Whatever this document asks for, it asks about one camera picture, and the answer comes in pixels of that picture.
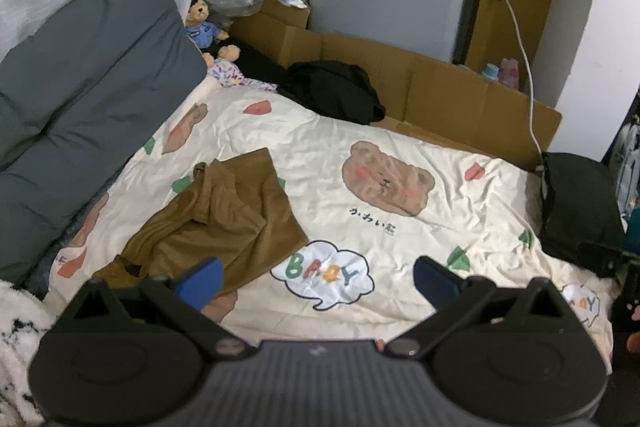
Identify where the flat cardboard sheet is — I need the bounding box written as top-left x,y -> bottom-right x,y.
227,14 -> 563,172

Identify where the pink container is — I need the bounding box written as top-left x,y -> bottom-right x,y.
499,57 -> 521,90

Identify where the plush toy in floral clothes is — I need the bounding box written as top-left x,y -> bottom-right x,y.
200,43 -> 278,92

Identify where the black knit cloth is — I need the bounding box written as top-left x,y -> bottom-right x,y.
537,152 -> 628,278

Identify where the grey quilted cushion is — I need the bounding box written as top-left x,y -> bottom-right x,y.
0,0 -> 208,288

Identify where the white fluffy blanket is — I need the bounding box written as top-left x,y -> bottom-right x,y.
0,279 -> 56,427

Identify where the black pink-printed cloth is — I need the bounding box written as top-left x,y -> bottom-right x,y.
611,279 -> 640,363

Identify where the brown t-shirt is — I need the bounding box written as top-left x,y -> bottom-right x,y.
92,148 -> 310,303

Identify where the teddy bear in blue shirt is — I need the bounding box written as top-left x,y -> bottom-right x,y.
184,0 -> 231,55

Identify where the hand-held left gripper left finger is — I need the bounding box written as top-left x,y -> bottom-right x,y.
60,257 -> 251,360

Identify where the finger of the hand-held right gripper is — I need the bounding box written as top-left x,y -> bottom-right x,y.
578,242 -> 631,278

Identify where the white cable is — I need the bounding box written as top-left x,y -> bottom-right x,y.
480,0 -> 547,158

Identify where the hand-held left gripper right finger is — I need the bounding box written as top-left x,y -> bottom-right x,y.
382,256 -> 576,360

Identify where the crumpled black garment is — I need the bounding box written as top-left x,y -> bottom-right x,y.
277,61 -> 387,125

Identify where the bear printed cream blanket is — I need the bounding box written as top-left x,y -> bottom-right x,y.
42,77 -> 616,373

